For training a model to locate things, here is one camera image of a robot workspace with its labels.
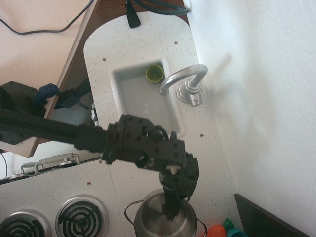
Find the grey oven handle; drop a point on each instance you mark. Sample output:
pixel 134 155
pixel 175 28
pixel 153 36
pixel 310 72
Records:
pixel 64 160

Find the blue clamp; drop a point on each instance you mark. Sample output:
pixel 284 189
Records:
pixel 66 99

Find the orange toy carrot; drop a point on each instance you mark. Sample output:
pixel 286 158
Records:
pixel 216 231

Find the dark wooden board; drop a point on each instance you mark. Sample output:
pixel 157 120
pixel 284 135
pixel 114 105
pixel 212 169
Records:
pixel 257 222

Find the teal plastic toy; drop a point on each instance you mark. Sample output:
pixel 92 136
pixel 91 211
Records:
pixel 231 230

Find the stainless steel pot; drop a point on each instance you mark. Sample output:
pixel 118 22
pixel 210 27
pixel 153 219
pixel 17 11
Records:
pixel 149 220

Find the white toy sink basin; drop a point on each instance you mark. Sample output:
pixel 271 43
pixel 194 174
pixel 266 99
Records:
pixel 134 94

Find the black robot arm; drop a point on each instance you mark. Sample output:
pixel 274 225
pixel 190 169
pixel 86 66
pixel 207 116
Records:
pixel 132 139

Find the black stove burner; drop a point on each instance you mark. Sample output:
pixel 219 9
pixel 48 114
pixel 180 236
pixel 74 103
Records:
pixel 25 223
pixel 82 216

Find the silver toy faucet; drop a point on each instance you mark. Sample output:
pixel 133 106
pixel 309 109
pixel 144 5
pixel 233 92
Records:
pixel 189 84

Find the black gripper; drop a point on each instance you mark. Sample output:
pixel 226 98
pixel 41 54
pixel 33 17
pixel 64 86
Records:
pixel 178 184

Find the green plastic cup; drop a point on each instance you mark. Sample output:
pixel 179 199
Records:
pixel 154 73

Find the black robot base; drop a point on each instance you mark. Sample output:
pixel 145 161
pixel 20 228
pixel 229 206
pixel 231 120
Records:
pixel 16 102

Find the left black stove burner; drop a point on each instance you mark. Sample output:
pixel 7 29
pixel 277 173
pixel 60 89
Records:
pixel 25 223

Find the right black stove burner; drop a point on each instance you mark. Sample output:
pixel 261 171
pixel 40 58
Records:
pixel 82 216

